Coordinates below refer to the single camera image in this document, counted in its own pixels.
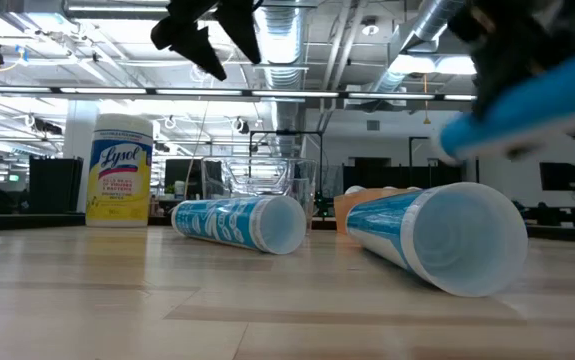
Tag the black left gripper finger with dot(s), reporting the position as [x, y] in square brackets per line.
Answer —
[192, 40]
[242, 25]

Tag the blue silicone tube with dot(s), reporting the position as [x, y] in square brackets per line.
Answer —
[542, 100]
[467, 240]
[227, 220]

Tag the Lysol wipes canister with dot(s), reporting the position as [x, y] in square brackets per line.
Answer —
[119, 170]

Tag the black monitor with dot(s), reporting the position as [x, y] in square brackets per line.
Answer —
[182, 175]
[559, 176]

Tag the long ceiling light bar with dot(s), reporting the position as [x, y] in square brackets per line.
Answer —
[292, 94]

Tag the round ceiling sensor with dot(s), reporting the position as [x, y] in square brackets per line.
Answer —
[370, 29]

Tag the black low partition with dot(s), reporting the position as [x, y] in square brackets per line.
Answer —
[382, 176]

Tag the clear plastic bin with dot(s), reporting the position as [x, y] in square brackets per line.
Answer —
[257, 175]

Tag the translucent orange plastic bin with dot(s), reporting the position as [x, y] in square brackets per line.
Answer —
[349, 210]

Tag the black box cabinet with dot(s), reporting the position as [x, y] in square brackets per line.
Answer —
[57, 182]

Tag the silver ribbed air duct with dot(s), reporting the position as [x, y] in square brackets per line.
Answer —
[282, 50]

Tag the silver smooth air duct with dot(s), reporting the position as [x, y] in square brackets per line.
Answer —
[432, 20]

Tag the black station frame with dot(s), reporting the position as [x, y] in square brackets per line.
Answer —
[410, 160]

